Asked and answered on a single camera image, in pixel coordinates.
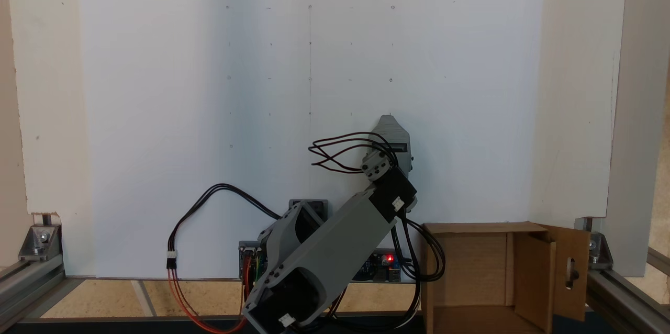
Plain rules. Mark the circuit board in grey case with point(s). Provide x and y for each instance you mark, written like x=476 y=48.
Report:
x=246 y=260

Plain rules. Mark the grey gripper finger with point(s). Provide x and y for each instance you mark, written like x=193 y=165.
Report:
x=391 y=131

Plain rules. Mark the aluminium corner bracket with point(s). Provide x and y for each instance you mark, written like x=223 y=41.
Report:
x=599 y=253
x=41 y=240

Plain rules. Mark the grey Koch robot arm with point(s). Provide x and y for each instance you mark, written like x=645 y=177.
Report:
x=335 y=250

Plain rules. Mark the brown cardboard box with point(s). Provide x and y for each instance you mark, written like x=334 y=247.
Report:
x=481 y=271

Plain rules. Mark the blue circuit board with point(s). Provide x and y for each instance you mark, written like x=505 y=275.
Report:
x=379 y=266

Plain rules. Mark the aluminium frame profile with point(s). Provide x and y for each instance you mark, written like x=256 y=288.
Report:
x=26 y=284
x=623 y=297

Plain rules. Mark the white paper sheet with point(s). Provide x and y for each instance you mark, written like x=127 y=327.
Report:
x=157 y=88

